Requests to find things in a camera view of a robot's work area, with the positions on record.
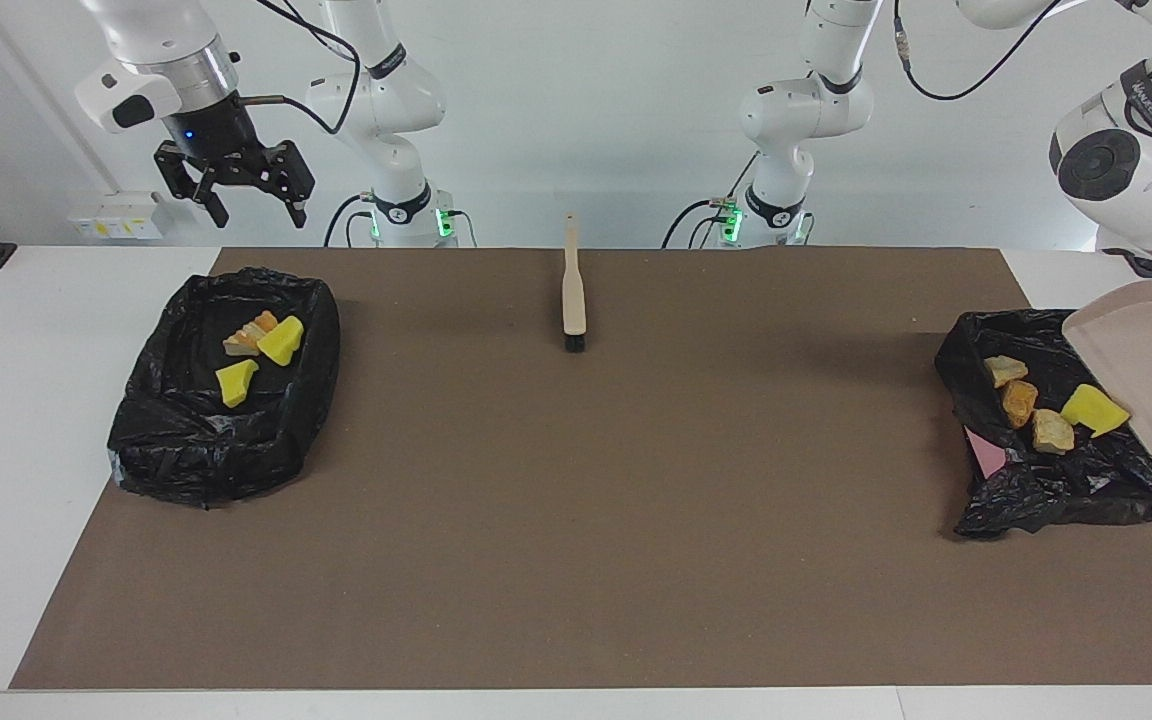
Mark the yellow notched sponge piece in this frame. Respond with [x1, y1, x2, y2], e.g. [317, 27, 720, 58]
[1060, 384, 1132, 439]

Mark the white wall cable duct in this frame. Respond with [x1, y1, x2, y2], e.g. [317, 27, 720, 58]
[0, 0, 127, 196]

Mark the black bag lined rectangular bin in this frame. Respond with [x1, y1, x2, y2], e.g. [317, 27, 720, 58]
[106, 265, 342, 509]

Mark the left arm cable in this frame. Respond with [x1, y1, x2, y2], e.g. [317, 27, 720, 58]
[891, 0, 1152, 151]

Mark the pink plastic bin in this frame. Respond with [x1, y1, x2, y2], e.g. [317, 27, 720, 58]
[963, 424, 1009, 481]

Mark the yellow wavy sponge piece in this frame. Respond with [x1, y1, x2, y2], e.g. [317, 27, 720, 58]
[256, 315, 305, 367]

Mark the crumpled black trash bag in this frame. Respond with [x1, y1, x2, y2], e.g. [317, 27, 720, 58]
[933, 308, 1152, 541]

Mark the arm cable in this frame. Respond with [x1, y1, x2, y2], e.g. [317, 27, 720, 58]
[891, 0, 1152, 151]
[234, 0, 367, 136]

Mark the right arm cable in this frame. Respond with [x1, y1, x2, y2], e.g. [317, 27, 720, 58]
[234, 0, 367, 136]

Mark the brown paper table mat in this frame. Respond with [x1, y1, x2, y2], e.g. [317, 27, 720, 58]
[9, 247, 1152, 691]

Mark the white wall socket box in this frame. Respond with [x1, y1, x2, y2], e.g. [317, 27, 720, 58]
[69, 191, 173, 241]

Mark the yellow trapezoid sponge piece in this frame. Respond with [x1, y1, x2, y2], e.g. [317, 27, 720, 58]
[215, 358, 260, 409]

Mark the beige brush with black bristles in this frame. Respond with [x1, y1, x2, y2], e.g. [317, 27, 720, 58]
[561, 211, 588, 353]

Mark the black base cable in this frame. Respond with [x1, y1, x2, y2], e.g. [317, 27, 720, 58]
[324, 193, 369, 248]
[663, 198, 737, 249]

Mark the brown toy bread roll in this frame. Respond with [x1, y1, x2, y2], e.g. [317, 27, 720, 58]
[1001, 380, 1039, 429]

